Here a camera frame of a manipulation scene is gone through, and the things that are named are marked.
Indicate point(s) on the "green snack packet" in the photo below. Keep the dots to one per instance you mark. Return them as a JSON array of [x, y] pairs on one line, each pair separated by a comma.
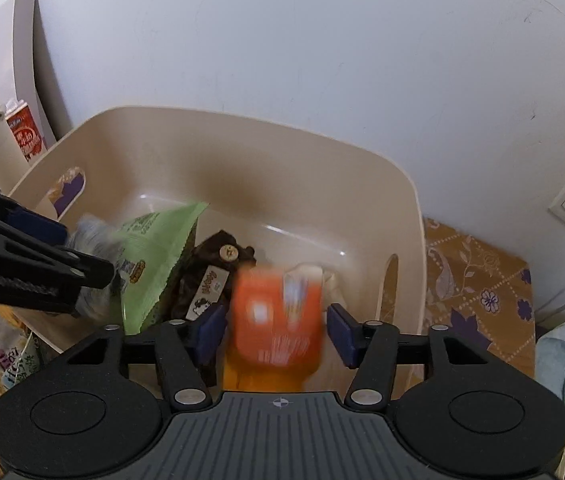
[[154, 247]]

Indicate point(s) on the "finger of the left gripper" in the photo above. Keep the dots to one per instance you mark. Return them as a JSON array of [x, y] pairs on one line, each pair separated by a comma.
[[37, 270]]

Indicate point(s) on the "orange squeeze bottle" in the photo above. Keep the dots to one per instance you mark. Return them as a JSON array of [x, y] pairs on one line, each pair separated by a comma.
[[275, 331]]

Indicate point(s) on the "purple floral table mat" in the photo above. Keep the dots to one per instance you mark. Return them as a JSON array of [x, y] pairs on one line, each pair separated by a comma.
[[482, 293]]

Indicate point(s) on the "lilac leaning board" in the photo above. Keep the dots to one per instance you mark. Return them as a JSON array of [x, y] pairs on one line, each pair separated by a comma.
[[19, 79]]

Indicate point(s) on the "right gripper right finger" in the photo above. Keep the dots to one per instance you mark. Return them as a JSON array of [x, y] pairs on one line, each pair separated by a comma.
[[371, 350]]

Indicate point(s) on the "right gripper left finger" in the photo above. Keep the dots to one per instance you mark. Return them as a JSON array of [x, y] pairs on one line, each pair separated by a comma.
[[186, 356]]

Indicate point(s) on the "red white milk carton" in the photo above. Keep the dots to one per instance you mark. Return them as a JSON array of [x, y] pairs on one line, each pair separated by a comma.
[[24, 129]]

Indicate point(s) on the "green white chip bag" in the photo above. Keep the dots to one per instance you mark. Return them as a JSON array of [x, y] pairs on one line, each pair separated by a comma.
[[100, 248]]

